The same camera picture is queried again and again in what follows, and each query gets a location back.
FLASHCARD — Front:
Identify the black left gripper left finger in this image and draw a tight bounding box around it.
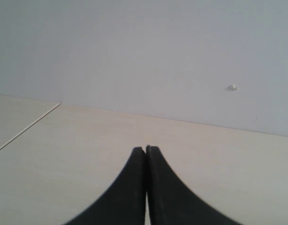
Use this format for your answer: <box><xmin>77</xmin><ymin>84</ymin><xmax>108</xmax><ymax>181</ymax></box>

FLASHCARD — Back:
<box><xmin>68</xmin><ymin>147</ymin><xmax>146</xmax><ymax>225</ymax></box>

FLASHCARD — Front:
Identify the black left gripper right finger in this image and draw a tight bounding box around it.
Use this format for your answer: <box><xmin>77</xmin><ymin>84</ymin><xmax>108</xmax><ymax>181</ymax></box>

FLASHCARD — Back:
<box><xmin>146</xmin><ymin>145</ymin><xmax>239</xmax><ymax>225</ymax></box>

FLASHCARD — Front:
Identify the small white wall plug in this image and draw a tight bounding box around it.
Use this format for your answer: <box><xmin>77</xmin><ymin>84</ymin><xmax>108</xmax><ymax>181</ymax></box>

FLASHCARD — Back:
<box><xmin>227</xmin><ymin>84</ymin><xmax>238</xmax><ymax>91</ymax></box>

